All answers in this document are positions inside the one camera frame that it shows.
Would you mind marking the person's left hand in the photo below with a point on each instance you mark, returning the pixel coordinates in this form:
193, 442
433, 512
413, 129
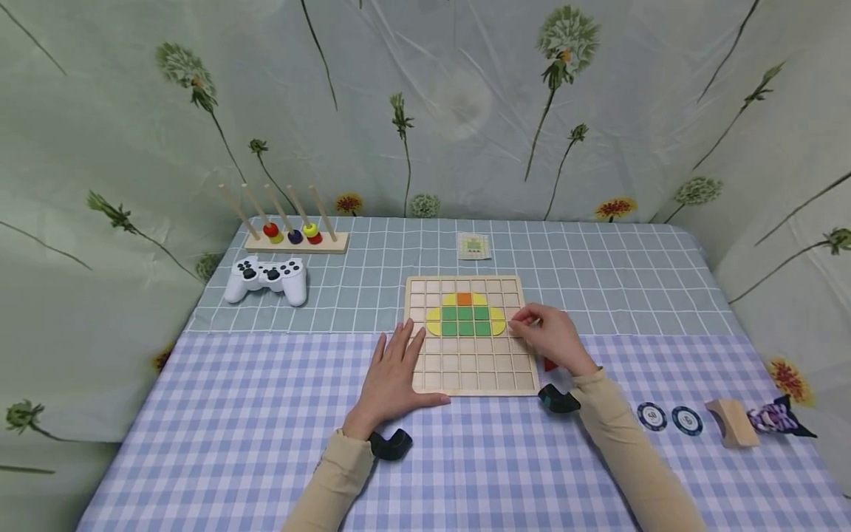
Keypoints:
389, 388

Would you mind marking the person's right hand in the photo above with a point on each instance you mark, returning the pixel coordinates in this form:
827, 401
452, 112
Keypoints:
558, 341

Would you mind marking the person's left thumb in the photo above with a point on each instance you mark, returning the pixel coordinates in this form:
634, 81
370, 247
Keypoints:
433, 402

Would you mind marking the person's left index finger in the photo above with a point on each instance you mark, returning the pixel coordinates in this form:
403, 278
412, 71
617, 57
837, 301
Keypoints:
417, 349

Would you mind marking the person's left ring finger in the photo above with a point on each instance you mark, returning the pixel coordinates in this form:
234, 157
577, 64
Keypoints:
392, 347

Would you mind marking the person's left little finger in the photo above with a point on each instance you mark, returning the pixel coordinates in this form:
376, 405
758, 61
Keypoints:
378, 353

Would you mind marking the person's right index finger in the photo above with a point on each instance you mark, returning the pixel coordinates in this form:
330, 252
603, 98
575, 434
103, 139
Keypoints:
532, 311

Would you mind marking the person's left middle finger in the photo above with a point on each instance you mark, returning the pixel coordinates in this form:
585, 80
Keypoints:
403, 343

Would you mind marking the person's right thumb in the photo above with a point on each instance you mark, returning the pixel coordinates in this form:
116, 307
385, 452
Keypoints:
520, 323

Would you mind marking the person's right fingers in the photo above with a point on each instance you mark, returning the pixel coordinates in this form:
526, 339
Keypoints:
532, 341

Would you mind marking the wooden grid board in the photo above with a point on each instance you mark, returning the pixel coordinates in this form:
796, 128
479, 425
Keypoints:
472, 366

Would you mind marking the person's right forearm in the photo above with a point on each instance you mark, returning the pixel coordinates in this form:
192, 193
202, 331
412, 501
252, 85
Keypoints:
631, 451

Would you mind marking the person's left forearm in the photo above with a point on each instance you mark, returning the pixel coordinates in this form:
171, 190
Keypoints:
332, 480

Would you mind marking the red tile piece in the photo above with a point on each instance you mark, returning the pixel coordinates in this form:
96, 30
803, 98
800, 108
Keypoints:
550, 363

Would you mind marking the group of yellow curved tiles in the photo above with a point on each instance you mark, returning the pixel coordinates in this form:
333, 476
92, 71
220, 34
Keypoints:
433, 321

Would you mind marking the group of green square tiles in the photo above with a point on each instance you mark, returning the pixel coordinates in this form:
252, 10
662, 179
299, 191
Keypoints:
465, 321

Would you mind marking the black wrist band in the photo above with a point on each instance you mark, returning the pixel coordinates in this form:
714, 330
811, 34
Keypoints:
558, 400
391, 445

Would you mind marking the orange square tile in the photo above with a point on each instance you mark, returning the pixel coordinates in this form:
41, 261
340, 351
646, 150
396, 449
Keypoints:
464, 298

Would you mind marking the grey-green grid cloth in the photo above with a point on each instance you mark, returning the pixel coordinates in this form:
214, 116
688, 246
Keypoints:
598, 281

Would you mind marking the small pattern card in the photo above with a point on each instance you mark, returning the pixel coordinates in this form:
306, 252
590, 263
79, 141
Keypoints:
474, 246

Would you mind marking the white game controller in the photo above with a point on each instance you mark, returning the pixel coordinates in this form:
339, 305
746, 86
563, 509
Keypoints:
266, 279

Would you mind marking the wooden peg stand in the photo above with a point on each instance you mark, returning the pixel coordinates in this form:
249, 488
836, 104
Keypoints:
299, 244

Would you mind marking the blue and white poker chip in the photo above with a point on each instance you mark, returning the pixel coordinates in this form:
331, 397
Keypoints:
687, 420
652, 416

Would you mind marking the dark blue bead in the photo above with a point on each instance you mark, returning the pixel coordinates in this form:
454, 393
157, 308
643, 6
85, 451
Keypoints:
295, 237

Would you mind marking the blue checked cloth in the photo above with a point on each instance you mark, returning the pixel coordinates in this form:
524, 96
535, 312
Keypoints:
233, 428

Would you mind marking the wooden arch block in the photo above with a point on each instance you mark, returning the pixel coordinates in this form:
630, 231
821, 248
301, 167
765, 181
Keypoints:
732, 423

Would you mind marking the purple and black plush toy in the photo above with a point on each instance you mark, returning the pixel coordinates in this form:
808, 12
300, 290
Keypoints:
776, 417

